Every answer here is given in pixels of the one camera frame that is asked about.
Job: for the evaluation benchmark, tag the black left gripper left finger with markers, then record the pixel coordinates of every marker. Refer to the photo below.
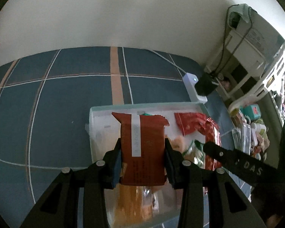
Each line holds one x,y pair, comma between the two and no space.
58,205

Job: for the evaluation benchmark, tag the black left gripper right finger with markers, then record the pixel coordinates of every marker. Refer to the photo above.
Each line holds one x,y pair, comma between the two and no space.
227,204

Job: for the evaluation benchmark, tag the green cow rice cracker pack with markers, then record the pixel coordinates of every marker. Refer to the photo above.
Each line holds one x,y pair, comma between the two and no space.
195,153

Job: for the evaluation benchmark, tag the pudding jelly cup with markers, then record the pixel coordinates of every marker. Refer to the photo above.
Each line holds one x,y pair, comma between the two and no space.
178,143

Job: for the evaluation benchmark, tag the orange cake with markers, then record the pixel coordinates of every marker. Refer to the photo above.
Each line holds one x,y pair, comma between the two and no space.
134,204

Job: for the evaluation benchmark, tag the red flower snack bag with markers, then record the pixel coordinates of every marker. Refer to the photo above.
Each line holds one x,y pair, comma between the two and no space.
198,126

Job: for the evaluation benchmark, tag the red snack packet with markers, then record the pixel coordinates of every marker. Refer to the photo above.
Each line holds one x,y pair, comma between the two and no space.
142,149

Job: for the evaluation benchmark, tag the teal toy box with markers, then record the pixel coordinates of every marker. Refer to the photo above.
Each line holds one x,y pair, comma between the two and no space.
252,111

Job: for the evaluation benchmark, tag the mint green white tray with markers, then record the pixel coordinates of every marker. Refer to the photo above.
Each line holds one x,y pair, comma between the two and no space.
104,130

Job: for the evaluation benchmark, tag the black power adapter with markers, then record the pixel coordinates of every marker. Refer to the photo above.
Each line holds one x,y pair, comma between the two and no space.
206,85

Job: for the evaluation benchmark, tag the white plastic shelf rack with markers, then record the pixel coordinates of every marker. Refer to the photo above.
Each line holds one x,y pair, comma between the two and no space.
251,56

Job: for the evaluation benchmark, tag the white power strip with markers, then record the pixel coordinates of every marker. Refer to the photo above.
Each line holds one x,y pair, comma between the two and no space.
189,81

